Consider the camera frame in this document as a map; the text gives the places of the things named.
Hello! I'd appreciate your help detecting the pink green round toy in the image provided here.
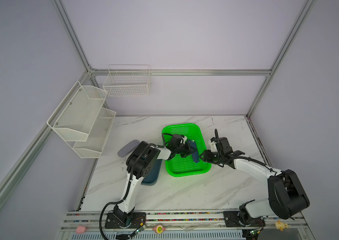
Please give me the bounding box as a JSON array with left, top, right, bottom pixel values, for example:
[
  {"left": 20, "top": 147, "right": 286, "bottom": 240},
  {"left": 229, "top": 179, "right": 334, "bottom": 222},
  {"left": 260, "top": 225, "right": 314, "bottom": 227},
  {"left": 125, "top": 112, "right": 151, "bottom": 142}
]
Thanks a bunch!
[{"left": 153, "top": 225, "right": 166, "bottom": 234}]

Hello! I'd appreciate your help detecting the green perforated plastic basket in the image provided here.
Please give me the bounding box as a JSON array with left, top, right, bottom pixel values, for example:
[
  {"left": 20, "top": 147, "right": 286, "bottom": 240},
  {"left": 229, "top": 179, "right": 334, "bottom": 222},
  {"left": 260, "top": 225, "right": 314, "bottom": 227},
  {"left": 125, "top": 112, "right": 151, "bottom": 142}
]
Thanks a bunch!
[{"left": 162, "top": 123, "right": 211, "bottom": 177}]

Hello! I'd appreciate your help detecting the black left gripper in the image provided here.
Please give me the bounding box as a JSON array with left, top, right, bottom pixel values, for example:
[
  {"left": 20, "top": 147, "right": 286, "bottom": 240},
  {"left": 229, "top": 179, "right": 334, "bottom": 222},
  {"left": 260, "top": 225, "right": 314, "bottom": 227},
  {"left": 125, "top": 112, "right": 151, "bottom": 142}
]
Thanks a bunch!
[{"left": 175, "top": 141, "right": 196, "bottom": 158}]

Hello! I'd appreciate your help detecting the dark blue paper napkin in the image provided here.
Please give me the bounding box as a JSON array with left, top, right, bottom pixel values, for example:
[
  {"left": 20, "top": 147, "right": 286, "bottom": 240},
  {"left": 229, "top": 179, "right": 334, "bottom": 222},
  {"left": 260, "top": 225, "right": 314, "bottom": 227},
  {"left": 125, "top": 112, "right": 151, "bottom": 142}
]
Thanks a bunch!
[{"left": 186, "top": 140, "right": 199, "bottom": 163}]

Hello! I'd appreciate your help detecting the teal plastic utensil tray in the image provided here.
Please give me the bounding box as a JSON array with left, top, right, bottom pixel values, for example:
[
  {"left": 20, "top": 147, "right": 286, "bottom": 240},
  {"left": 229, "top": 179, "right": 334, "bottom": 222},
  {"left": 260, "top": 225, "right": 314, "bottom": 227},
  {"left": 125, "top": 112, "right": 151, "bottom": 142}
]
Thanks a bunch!
[{"left": 142, "top": 160, "right": 163, "bottom": 186}]

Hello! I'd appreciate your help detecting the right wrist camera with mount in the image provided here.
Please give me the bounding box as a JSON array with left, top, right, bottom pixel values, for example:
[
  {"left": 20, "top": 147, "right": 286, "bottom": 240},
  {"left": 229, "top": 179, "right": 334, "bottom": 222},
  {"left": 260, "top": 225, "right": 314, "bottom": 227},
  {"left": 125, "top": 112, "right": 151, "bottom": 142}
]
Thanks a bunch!
[{"left": 209, "top": 137, "right": 233, "bottom": 155}]

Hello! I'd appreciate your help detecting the white mesh two-tier shelf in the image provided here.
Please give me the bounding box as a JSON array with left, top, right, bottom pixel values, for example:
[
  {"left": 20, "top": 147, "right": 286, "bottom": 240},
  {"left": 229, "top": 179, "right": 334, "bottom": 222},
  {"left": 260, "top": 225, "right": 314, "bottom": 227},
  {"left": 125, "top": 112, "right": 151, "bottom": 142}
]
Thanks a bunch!
[{"left": 47, "top": 82, "right": 116, "bottom": 159}]

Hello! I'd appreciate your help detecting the grey oval stone pad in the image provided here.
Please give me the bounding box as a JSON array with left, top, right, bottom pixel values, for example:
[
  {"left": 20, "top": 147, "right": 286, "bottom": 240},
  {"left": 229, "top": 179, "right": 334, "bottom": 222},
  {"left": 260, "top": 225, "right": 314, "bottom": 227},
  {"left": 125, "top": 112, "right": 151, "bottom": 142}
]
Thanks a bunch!
[{"left": 117, "top": 140, "right": 140, "bottom": 158}]

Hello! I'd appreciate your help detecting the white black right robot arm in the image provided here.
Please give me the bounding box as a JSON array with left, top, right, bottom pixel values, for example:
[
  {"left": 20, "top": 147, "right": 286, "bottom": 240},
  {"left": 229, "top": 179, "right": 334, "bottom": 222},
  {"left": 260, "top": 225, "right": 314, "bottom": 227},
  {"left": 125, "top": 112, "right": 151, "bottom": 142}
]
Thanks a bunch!
[{"left": 199, "top": 150, "right": 310, "bottom": 226}]

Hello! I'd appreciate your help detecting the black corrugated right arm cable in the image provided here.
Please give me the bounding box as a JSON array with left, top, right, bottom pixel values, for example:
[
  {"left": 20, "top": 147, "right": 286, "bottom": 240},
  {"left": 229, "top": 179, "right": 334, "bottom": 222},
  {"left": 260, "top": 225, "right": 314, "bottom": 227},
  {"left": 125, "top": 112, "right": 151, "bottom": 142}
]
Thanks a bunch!
[{"left": 214, "top": 128, "right": 278, "bottom": 178}]

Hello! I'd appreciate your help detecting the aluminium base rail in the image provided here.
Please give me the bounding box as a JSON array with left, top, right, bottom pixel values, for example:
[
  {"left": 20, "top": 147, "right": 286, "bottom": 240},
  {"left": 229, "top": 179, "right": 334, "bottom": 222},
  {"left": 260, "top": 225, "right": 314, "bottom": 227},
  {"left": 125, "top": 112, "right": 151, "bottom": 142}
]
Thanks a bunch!
[{"left": 58, "top": 210, "right": 314, "bottom": 240}]

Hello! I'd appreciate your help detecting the white wire wall basket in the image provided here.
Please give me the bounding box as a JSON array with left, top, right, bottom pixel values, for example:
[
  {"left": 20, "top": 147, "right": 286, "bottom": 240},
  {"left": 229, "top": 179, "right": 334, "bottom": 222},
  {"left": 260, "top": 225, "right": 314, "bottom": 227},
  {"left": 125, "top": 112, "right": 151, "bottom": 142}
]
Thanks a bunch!
[{"left": 103, "top": 65, "right": 151, "bottom": 97}]

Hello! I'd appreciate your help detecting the pink small toy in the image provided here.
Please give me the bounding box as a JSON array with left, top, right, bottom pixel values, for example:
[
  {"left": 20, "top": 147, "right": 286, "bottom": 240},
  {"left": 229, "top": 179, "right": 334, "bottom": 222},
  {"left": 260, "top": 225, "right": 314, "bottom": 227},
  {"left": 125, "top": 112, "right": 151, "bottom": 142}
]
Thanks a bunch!
[{"left": 76, "top": 226, "right": 86, "bottom": 234}]

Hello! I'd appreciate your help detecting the yellow small toy figure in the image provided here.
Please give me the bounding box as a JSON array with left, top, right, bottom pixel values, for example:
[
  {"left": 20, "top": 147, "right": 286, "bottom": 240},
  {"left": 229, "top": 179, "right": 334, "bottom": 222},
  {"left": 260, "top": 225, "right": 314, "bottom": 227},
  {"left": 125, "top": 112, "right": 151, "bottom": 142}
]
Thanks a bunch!
[{"left": 274, "top": 220, "right": 290, "bottom": 232}]

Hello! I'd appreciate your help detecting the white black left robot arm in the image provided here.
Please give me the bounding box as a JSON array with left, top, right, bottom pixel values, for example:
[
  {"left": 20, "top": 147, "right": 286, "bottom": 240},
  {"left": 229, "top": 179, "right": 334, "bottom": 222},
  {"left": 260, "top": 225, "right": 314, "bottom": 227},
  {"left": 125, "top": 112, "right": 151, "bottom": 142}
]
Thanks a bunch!
[{"left": 113, "top": 140, "right": 197, "bottom": 227}]

